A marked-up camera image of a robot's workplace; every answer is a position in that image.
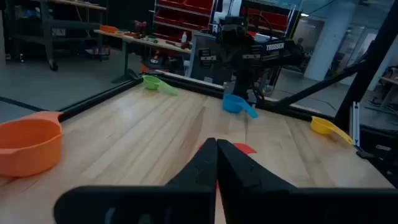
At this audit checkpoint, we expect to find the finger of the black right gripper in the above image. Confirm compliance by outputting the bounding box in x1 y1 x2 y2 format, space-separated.
242 46 262 63
198 46 218 70

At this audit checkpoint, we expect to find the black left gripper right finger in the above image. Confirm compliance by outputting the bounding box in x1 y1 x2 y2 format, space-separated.
216 138 398 224

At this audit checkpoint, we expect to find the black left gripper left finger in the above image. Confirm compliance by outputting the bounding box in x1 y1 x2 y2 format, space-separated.
53 138 218 224

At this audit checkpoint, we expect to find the light blue measuring cup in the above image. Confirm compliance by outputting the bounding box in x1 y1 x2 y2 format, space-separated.
222 93 259 119

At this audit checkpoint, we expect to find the green measuring cup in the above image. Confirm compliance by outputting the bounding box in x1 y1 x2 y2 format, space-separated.
142 75 180 96

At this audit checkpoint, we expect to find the red measuring cup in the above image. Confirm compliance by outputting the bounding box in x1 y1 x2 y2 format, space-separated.
198 142 258 156

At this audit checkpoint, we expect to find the yellow measuring cup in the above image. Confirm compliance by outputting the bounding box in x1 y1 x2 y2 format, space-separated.
310 116 354 146

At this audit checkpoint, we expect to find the orange measuring cup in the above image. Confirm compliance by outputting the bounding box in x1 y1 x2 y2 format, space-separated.
0 111 65 178

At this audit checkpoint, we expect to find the grey metal cabinet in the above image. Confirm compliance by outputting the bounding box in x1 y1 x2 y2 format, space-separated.
185 32 237 85

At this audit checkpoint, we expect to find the red storage bin shelf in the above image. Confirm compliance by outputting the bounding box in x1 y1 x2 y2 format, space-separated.
241 4 298 37
152 0 216 43

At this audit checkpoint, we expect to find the wooden workbench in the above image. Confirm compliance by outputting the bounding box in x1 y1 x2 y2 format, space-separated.
93 29 193 84

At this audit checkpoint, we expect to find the person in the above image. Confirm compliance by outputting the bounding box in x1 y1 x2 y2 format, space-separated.
295 37 308 60

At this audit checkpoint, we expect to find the orange and black vacuum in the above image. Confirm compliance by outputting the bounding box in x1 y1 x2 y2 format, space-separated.
139 49 171 75

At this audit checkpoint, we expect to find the white round pillar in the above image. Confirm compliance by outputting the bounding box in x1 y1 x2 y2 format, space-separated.
303 0 355 82

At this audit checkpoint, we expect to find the orange tray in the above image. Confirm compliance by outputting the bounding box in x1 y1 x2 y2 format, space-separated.
99 24 119 34

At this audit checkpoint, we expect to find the black rolling cart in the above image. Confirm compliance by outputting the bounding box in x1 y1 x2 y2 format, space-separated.
4 0 108 72

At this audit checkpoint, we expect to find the black metal table frame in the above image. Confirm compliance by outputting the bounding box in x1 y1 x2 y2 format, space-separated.
57 0 398 187

